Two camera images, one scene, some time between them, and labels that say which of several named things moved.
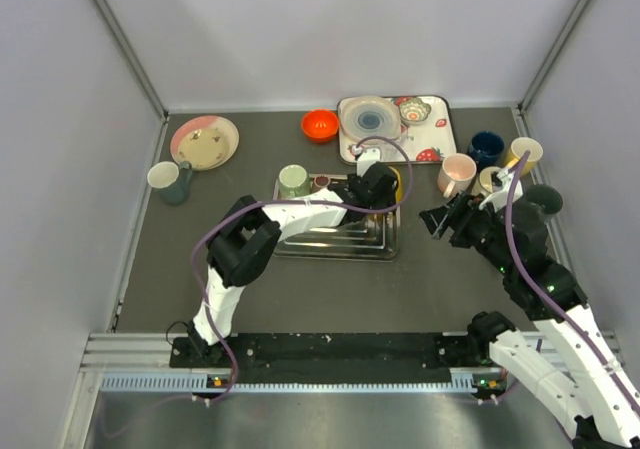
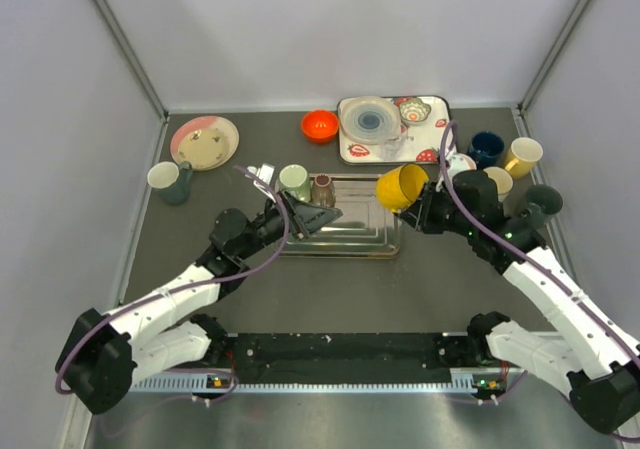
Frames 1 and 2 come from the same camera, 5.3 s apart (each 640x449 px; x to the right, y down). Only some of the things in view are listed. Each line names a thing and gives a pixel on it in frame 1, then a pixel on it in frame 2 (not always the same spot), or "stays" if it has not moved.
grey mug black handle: [547, 197] stays
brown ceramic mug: [320, 182] stays
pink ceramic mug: [456, 173] stays
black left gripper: [379, 180] → [291, 216]
